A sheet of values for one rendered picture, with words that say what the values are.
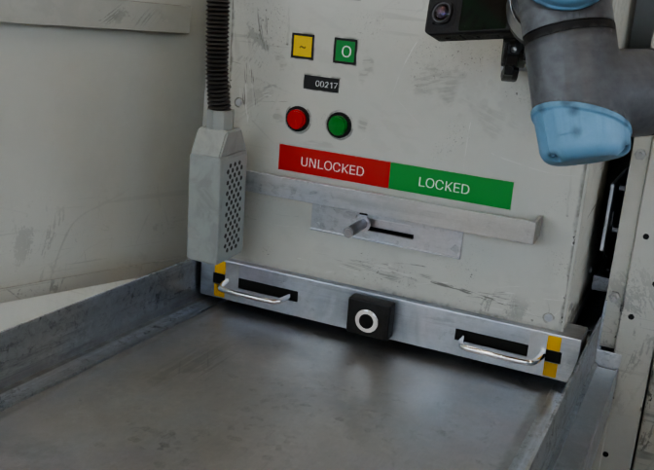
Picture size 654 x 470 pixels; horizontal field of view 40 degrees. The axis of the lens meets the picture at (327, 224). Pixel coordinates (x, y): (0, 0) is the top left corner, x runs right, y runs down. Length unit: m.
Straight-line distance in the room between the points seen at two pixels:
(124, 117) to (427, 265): 0.49
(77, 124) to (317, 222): 0.36
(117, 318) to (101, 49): 0.38
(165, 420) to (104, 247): 0.45
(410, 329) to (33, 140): 0.56
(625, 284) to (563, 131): 0.54
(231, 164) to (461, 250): 0.31
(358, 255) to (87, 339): 0.37
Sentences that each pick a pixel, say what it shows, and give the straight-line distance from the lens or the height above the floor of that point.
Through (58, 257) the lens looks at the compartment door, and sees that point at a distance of 1.32.
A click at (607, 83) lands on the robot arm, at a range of 0.76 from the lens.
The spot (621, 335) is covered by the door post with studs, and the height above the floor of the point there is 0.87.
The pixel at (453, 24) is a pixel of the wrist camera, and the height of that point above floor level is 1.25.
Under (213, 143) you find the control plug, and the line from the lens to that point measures 1.15.
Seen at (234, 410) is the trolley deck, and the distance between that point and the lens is 1.00.
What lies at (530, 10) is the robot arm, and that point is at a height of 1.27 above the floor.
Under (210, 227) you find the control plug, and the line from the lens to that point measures 1.17.
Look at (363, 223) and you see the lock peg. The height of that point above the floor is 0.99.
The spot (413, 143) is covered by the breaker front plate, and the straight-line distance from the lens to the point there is 1.15.
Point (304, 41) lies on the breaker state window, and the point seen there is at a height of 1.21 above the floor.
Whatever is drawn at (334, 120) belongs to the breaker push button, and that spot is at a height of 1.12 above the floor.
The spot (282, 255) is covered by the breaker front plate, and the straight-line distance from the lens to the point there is 1.26.
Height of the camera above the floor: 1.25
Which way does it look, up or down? 13 degrees down
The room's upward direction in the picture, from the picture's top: 6 degrees clockwise
